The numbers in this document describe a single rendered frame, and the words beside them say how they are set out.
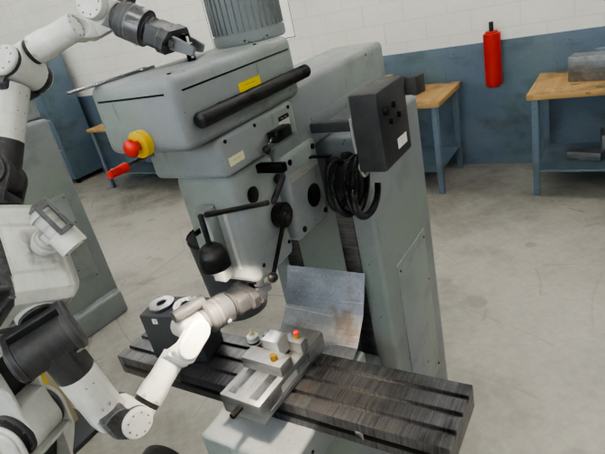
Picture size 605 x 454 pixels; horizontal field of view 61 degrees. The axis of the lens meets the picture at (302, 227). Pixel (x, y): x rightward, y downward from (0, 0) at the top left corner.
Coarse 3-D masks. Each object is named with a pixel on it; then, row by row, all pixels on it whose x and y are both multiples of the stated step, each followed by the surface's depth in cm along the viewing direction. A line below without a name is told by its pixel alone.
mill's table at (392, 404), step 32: (128, 352) 191; (224, 352) 178; (192, 384) 172; (224, 384) 164; (320, 384) 155; (352, 384) 152; (384, 384) 149; (416, 384) 146; (448, 384) 144; (288, 416) 153; (320, 416) 145; (352, 416) 141; (384, 416) 140; (416, 416) 136; (448, 416) 134; (384, 448) 137; (416, 448) 131; (448, 448) 125
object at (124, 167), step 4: (148, 156) 125; (152, 156) 127; (136, 160) 123; (140, 160) 124; (144, 160) 125; (124, 164) 120; (128, 164) 121; (132, 164) 122; (136, 164) 123; (116, 168) 118; (120, 168) 118; (124, 168) 119; (128, 168) 120; (108, 172) 117; (112, 172) 117; (116, 172) 117; (120, 172) 118; (124, 172) 120; (108, 176) 117; (112, 176) 117; (116, 176) 118
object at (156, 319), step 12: (156, 300) 181; (168, 300) 179; (180, 300) 177; (144, 312) 178; (156, 312) 175; (168, 312) 174; (144, 324) 177; (156, 324) 175; (168, 324) 173; (156, 336) 178; (168, 336) 176; (216, 336) 181; (156, 348) 181; (168, 348) 179; (204, 348) 174; (216, 348) 181; (204, 360) 176
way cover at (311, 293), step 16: (288, 272) 192; (304, 272) 189; (320, 272) 185; (336, 272) 182; (352, 272) 178; (288, 288) 192; (304, 288) 189; (320, 288) 185; (336, 288) 182; (352, 288) 178; (288, 304) 192; (304, 304) 189; (320, 304) 185; (336, 304) 182; (352, 304) 178; (288, 320) 190; (304, 320) 187; (320, 320) 184; (336, 320) 181; (352, 320) 178; (336, 336) 179; (352, 336) 176; (336, 352) 175; (352, 352) 173
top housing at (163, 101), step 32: (192, 64) 113; (224, 64) 114; (256, 64) 124; (288, 64) 135; (96, 96) 113; (128, 96) 108; (160, 96) 104; (192, 96) 106; (224, 96) 115; (288, 96) 137; (128, 128) 113; (160, 128) 108; (192, 128) 107; (224, 128) 115
